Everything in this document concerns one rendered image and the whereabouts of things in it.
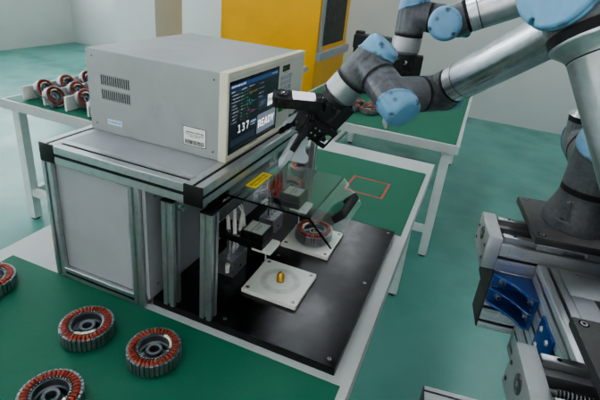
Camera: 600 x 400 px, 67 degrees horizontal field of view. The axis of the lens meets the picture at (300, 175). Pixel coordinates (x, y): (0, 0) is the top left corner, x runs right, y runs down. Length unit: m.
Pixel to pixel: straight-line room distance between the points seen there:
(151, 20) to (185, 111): 4.00
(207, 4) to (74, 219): 6.38
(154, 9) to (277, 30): 1.23
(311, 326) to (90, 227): 0.58
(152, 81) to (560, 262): 1.04
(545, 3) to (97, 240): 1.03
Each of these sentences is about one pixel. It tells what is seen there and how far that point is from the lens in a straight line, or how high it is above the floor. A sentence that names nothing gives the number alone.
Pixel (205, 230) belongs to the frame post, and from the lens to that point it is 1.00.
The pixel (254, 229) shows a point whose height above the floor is 0.92.
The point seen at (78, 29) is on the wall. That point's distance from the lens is 9.19.
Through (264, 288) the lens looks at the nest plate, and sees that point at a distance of 1.20.
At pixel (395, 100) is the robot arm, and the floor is 1.32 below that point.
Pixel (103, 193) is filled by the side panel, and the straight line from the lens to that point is 1.13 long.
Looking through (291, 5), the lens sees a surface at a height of 1.21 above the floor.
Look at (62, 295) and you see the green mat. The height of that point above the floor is 0.75.
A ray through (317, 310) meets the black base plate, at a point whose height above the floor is 0.77.
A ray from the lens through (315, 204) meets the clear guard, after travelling 1.00.
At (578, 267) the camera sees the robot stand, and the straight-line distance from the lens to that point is 1.27.
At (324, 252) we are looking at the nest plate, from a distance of 1.36.
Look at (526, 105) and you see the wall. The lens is 6.39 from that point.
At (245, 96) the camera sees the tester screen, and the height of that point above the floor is 1.25.
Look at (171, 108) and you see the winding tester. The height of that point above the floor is 1.22.
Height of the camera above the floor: 1.53
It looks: 24 degrees down
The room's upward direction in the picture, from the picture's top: 6 degrees clockwise
